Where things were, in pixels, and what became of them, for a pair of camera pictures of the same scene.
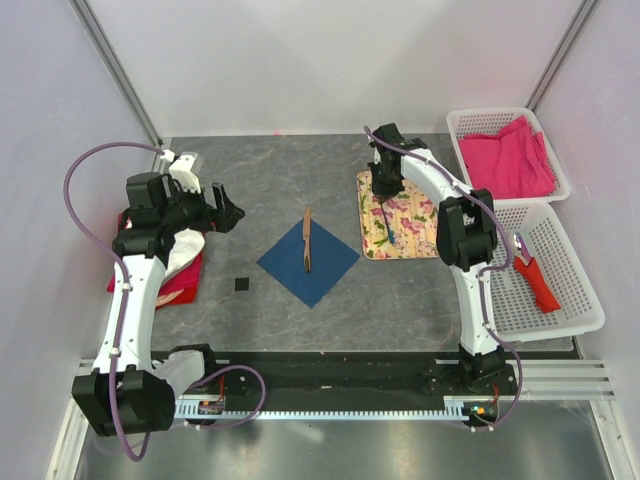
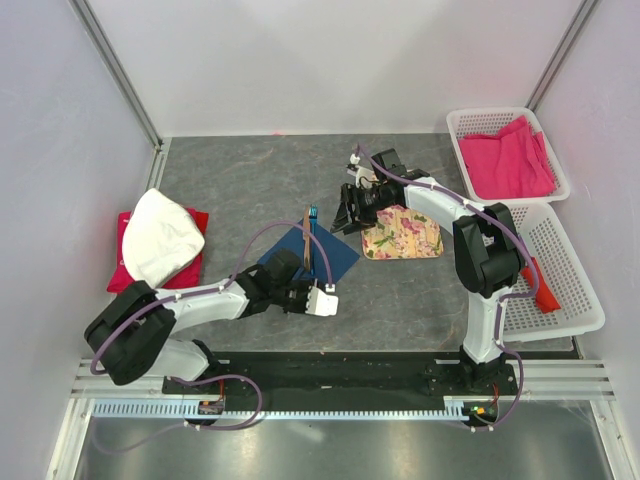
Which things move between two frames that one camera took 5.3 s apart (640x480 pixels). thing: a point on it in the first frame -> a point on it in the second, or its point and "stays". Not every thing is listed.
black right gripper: (383, 192) -> (348, 194)
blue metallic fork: (391, 234) -> (313, 218)
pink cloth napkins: (515, 164) stays
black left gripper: (220, 219) -> (302, 307)
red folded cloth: (179, 289) stays
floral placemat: (401, 226) stays
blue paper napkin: (330, 260) stays
